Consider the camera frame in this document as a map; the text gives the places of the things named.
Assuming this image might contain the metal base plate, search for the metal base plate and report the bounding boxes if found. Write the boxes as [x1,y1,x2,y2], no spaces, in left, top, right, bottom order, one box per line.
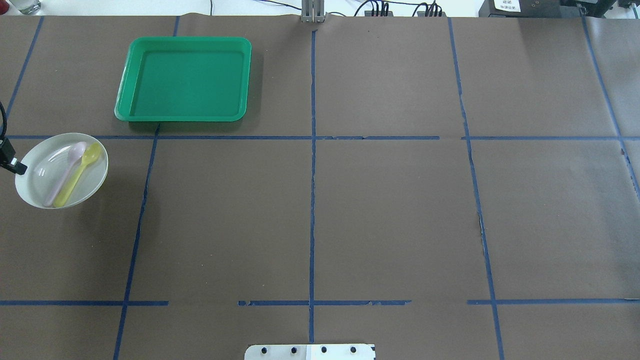
[244,343,377,360]

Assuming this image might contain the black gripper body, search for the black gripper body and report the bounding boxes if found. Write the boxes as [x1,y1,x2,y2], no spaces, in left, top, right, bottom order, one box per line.
[0,137,28,176]

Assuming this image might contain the black box with label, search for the black box with label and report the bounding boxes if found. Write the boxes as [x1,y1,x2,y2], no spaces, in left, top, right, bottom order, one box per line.
[478,0,583,19]

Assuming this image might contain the black power strip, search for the black power strip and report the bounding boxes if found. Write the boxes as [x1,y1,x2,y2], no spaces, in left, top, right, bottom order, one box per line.
[356,0,393,18]
[412,0,446,18]

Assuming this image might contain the grey aluminium post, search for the grey aluminium post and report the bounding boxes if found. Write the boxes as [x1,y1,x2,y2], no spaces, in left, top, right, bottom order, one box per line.
[301,0,327,24]

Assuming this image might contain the yellow plastic spoon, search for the yellow plastic spoon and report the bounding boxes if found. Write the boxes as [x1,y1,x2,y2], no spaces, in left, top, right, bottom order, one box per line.
[53,141,103,208]

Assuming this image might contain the white round plate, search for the white round plate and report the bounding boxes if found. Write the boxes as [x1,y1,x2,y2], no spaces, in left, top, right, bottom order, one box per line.
[14,132,109,210]

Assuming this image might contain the brown paper table cover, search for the brown paper table cover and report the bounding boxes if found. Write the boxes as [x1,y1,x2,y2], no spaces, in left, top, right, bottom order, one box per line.
[1,14,639,360]

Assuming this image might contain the pink plastic spoon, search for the pink plastic spoon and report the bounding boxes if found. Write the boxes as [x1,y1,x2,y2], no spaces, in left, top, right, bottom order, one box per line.
[43,141,88,208]

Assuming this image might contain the green plastic tray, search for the green plastic tray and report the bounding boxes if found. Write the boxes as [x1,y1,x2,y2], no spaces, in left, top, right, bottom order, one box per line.
[114,36,252,122]

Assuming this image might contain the glass cup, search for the glass cup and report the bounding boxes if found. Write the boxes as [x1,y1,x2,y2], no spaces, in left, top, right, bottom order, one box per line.
[8,0,42,15]

